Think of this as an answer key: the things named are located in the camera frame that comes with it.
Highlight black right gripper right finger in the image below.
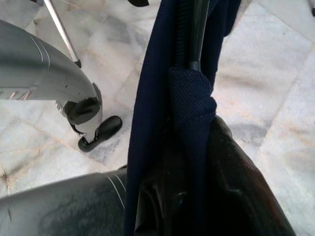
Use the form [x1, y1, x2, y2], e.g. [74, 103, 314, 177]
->
[208, 115, 296, 236]

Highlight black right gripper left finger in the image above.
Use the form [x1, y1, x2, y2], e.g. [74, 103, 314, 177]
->
[134, 172, 191, 236]

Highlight navy garment red stripes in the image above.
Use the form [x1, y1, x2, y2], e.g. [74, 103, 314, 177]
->
[124, 0, 243, 236]

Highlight black plastic hanger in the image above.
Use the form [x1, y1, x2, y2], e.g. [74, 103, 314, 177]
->
[177, 0, 210, 72]

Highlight black left robot foot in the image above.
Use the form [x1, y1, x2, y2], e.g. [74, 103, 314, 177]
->
[78, 115, 123, 153]

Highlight grey right robot leg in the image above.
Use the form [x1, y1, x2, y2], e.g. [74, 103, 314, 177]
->
[0, 166, 128, 236]

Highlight silver metal clothes rack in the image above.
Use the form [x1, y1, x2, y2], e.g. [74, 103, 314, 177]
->
[42, 0, 82, 68]

